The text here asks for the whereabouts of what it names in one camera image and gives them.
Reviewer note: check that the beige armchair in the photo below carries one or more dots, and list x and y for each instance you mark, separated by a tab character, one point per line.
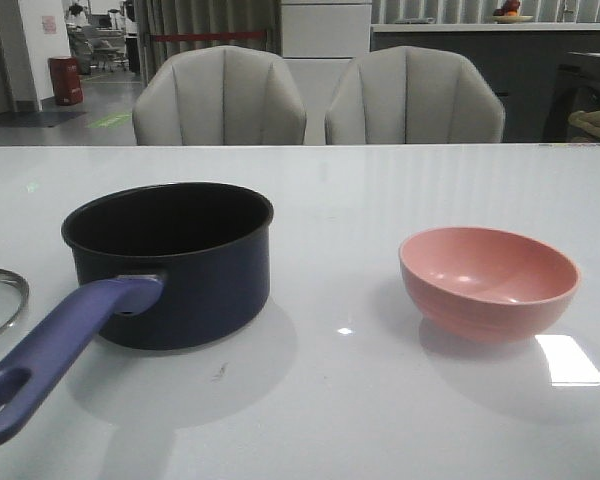
413	95
221	96

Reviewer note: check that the glass pot lid blue knob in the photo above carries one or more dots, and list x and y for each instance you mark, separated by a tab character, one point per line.
0	305

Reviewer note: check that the grey curtain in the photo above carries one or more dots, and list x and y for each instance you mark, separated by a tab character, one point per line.
197	17

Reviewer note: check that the right beige armchair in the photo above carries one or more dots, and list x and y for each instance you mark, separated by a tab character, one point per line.
413	95

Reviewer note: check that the left beige armchair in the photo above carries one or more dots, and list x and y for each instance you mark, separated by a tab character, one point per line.
221	96

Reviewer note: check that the grey counter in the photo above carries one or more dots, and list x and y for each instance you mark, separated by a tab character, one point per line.
542	72

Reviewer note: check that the red barrier belt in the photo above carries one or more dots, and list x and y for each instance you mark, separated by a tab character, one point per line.
212	36

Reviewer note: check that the dark blue saucepan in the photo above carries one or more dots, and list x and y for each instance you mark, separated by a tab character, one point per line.
159	267

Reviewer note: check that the fruit plate on counter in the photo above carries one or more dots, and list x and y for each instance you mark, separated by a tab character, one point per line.
509	13

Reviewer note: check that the pink bowl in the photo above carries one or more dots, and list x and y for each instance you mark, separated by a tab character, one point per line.
487	285

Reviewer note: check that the white cabinet drawers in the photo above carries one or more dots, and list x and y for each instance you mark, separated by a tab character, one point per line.
318	39

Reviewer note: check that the red trash bin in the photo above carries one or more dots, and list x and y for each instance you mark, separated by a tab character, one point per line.
65	79

